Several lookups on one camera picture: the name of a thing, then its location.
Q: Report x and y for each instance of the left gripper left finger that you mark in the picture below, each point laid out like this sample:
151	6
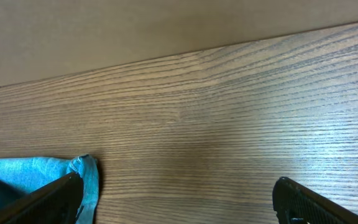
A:
56	202

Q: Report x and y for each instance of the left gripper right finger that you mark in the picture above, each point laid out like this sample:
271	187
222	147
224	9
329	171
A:
296	204

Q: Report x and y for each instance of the blue denim cloth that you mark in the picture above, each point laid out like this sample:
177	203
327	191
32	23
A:
28	174

